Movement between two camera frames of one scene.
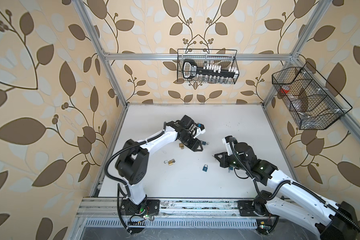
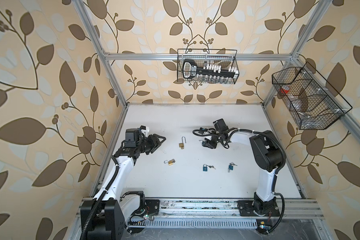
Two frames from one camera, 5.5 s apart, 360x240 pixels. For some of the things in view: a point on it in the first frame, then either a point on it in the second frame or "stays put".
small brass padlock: [170, 162] stays put
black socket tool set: [191, 69] stays put
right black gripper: [223, 160] to [209, 143]
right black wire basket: [312, 102] stays put
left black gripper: [196, 145] to [154, 142]
